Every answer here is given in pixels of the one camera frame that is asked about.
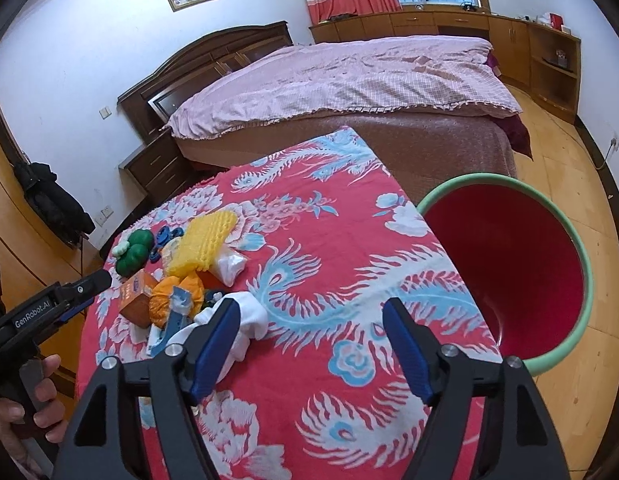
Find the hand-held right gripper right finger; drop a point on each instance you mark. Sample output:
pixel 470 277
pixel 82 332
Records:
pixel 407 355

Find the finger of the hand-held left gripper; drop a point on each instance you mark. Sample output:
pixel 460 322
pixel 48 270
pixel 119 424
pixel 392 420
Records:
pixel 92 282
pixel 78 309

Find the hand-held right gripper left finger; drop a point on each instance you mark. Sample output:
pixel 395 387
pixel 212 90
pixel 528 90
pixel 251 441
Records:
pixel 217 347

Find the white tissue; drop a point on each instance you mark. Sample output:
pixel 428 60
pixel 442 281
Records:
pixel 249 320

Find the yellow snack packet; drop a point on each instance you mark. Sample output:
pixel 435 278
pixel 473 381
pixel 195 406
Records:
pixel 202 245

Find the red stool with green rim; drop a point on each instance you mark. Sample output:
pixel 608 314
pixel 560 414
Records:
pixel 514 260

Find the person's left hand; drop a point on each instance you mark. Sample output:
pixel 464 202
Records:
pixel 45 375

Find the green pumpkin toy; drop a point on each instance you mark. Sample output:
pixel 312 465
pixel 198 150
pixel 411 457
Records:
pixel 132 257

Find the orange cardboard box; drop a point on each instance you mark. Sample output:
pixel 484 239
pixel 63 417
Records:
pixel 137 302

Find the wooden wardrobe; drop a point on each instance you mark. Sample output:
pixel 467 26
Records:
pixel 24 270

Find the white paper with blue label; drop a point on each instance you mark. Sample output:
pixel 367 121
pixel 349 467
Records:
pixel 177 310

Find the orange plastic bag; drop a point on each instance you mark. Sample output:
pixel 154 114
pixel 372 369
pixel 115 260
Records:
pixel 162 302

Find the blue fidget spinner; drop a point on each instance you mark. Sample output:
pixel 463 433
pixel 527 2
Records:
pixel 162 240

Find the white plastic bag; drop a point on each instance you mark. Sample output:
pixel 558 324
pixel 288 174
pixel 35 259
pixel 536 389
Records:
pixel 227 265

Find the black jacket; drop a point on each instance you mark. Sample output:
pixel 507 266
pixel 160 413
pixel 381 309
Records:
pixel 54 200

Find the dark wooden nightstand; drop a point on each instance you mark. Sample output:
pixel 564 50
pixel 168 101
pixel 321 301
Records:
pixel 154 170

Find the red floral printed blanket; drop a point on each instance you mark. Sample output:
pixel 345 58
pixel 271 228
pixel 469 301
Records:
pixel 314 260

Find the brown bed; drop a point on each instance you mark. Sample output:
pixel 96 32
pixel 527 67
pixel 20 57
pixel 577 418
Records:
pixel 439 147

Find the maroon cloth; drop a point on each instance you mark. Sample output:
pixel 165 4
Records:
pixel 519 135

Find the dark wooden headboard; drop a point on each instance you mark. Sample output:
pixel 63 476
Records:
pixel 204 60

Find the bed with pink quilt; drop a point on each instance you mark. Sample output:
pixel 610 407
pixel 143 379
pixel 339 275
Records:
pixel 339 75

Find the small red box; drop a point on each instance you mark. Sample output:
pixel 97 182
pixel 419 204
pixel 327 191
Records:
pixel 557 20

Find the white wall socket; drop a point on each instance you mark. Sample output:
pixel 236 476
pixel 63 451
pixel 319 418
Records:
pixel 105 212

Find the white wall switch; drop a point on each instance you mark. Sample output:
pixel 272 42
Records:
pixel 106 112

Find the wall socket with plug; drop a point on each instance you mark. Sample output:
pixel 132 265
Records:
pixel 614 140

